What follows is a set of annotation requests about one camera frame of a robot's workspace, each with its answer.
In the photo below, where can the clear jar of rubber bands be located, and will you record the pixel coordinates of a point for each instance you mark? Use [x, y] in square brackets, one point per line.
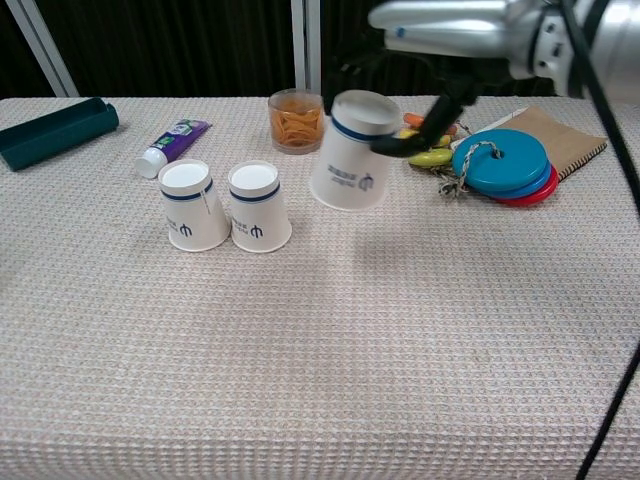
[295, 125]

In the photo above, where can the teal plastic tray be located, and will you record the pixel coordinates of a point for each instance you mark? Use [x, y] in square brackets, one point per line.
[50, 132]

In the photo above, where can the large red disc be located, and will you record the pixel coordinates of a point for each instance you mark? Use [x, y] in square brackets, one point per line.
[542, 194]

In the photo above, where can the large dark blue disc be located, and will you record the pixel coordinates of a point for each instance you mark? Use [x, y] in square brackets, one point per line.
[549, 176]

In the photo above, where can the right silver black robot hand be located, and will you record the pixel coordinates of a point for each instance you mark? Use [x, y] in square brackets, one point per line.
[450, 25]

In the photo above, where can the white partition post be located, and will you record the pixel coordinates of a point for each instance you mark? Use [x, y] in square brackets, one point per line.
[305, 45]
[47, 55]

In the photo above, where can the beige woven tablecloth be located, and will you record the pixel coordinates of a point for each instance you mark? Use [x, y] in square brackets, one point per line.
[320, 325]

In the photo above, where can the small green disc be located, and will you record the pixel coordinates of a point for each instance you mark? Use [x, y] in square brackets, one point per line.
[431, 157]

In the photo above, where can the large light blue disc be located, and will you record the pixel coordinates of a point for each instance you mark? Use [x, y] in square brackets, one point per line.
[515, 160]

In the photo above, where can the brown kraft notebook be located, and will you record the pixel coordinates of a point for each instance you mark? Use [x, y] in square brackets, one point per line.
[565, 137]

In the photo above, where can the white paper cup blue logo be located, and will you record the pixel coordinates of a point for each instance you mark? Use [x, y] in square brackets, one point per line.
[347, 170]
[257, 215]
[192, 215]

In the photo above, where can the purple toothpaste tube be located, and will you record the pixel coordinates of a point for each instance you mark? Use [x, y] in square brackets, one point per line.
[175, 140]

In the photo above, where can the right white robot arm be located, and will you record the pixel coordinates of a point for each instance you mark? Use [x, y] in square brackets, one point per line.
[625, 50]

